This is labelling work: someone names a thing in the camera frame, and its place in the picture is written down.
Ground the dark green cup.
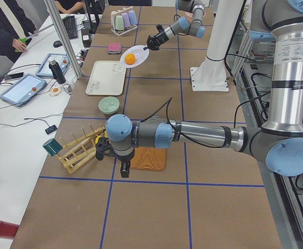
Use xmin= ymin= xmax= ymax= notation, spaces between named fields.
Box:
xmin=42 ymin=138 xmax=63 ymax=157

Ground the black computer mouse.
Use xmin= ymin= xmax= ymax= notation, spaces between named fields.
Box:
xmin=53 ymin=40 xmax=62 ymax=48

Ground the teach pendant near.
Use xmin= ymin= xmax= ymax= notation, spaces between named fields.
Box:
xmin=0 ymin=74 xmax=47 ymax=107

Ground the orange fruit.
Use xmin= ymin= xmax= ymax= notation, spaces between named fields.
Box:
xmin=124 ymin=53 xmax=136 ymax=65

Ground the cream bear tray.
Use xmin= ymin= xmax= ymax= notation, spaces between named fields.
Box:
xmin=85 ymin=61 xmax=126 ymax=96

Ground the small black device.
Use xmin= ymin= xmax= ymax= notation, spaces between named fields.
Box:
xmin=45 ymin=125 xmax=57 ymax=135

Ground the yellow mug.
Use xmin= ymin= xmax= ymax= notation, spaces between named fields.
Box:
xmin=95 ymin=130 xmax=108 ymax=144

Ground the orange white round object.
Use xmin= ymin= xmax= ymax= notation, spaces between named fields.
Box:
xmin=49 ymin=86 xmax=62 ymax=96

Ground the grey cloth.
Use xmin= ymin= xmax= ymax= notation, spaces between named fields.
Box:
xmin=107 ymin=48 xmax=122 ymax=54

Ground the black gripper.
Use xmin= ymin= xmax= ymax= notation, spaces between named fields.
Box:
xmin=147 ymin=24 xmax=167 ymax=51
xmin=95 ymin=137 xmax=112 ymax=161

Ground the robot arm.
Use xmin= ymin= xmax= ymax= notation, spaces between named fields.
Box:
xmin=143 ymin=0 xmax=205 ymax=50
xmin=95 ymin=1 xmax=303 ymax=177

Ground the aluminium frame post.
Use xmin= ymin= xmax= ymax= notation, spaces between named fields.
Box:
xmin=44 ymin=0 xmax=83 ymax=79

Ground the light green bowl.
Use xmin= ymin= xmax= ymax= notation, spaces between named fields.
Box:
xmin=98 ymin=96 xmax=120 ymax=115

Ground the black bottle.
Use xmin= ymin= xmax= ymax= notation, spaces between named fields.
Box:
xmin=48 ymin=57 xmax=66 ymax=84

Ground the red cylinder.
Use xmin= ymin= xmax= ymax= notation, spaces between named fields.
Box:
xmin=0 ymin=220 xmax=19 ymax=240

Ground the wooden cutting board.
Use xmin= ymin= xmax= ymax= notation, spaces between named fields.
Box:
xmin=131 ymin=147 xmax=167 ymax=172

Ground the beige cup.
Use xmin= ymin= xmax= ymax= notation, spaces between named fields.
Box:
xmin=111 ymin=11 xmax=118 ymax=26

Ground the white round plate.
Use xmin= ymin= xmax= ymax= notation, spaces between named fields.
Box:
xmin=120 ymin=45 xmax=149 ymax=68

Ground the small metal tin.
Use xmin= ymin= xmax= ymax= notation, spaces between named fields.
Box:
xmin=63 ymin=84 xmax=73 ymax=95

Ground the black keyboard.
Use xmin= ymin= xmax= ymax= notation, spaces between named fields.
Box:
xmin=62 ymin=16 xmax=78 ymax=39

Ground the black smartphone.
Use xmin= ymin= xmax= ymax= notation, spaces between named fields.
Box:
xmin=4 ymin=72 xmax=24 ymax=81

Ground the teach pendant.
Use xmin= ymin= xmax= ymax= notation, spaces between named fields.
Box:
xmin=35 ymin=53 xmax=71 ymax=79
xmin=0 ymin=74 xmax=47 ymax=107

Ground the purple cup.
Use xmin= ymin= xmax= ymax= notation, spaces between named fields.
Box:
xmin=121 ymin=12 xmax=131 ymax=29

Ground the pink cloth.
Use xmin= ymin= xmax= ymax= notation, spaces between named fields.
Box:
xmin=108 ymin=43 xmax=122 ymax=52

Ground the blue cup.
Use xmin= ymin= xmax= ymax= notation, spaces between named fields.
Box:
xmin=128 ymin=10 xmax=137 ymax=26

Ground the person in black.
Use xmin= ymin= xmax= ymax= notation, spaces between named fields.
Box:
xmin=0 ymin=1 xmax=37 ymax=62

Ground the wooden dish rack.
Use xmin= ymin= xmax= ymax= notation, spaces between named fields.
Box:
xmin=56 ymin=124 xmax=105 ymax=174

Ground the white wire cup rack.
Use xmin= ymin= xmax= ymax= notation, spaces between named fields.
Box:
xmin=110 ymin=6 xmax=138 ymax=36

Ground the teach pendant far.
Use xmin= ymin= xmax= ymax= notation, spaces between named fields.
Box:
xmin=35 ymin=53 xmax=71 ymax=79

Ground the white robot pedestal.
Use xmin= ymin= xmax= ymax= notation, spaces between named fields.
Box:
xmin=191 ymin=0 xmax=245 ymax=92

